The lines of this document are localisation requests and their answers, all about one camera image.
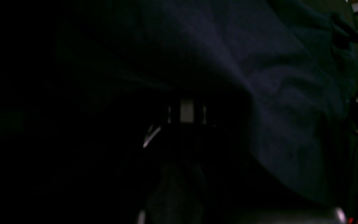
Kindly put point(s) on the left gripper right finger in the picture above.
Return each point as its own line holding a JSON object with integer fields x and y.
{"x": 197, "y": 125}

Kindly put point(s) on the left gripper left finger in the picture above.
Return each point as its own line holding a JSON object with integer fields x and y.
{"x": 165, "y": 121}

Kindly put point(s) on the dark grey t-shirt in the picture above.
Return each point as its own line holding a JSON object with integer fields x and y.
{"x": 292, "y": 66}

